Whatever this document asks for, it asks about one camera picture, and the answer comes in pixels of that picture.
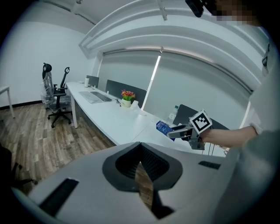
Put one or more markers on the potted colourful flowers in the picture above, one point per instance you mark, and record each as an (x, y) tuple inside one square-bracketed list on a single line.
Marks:
[(127, 100)]

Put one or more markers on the silver laptop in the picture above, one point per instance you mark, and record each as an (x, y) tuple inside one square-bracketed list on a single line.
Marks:
[(88, 97)]

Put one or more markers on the plastic-wrapped office chair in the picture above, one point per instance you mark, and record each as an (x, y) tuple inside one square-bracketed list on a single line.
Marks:
[(48, 87)]

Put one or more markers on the person's head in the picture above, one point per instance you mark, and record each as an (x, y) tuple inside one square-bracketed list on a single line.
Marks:
[(236, 12)]

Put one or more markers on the dark grey desk divider panel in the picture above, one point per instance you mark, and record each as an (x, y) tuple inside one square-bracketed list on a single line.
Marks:
[(183, 113), (116, 87)]

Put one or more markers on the person's white shirt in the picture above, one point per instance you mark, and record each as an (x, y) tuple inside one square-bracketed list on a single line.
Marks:
[(269, 98)]

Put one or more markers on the clear plastic water bottle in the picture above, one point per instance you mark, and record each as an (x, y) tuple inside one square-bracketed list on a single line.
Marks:
[(172, 114)]

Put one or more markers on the white desk leg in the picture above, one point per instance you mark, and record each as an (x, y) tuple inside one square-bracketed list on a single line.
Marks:
[(74, 113)]

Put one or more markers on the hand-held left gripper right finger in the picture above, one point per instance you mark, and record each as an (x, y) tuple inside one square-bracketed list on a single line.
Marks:
[(192, 175)]

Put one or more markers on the black keyboard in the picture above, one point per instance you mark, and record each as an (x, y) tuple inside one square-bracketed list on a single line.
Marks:
[(101, 96)]

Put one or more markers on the small white office desk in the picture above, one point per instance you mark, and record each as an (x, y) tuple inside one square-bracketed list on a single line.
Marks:
[(6, 87)]

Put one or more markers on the person's right forearm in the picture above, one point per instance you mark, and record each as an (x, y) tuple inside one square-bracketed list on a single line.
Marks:
[(227, 136)]

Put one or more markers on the vertical light strip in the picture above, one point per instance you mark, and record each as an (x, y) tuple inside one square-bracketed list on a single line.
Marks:
[(152, 81)]

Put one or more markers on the white cylinder container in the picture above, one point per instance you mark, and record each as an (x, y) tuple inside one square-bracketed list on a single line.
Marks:
[(86, 83)]

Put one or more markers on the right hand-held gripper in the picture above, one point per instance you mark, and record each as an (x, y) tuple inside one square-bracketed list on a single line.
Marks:
[(200, 121)]

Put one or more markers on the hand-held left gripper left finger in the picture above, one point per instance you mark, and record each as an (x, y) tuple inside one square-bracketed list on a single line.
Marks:
[(87, 192)]

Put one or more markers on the small dark desk divider panel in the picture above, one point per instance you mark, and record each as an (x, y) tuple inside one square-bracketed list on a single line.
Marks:
[(94, 81)]

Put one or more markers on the blue packet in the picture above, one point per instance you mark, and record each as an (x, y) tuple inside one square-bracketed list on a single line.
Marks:
[(162, 127)]

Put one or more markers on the black head-mounted camera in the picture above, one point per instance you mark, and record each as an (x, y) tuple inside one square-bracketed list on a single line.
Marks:
[(197, 7)]

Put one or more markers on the translucent white cup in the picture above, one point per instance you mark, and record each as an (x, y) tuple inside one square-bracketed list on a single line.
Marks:
[(135, 105)]

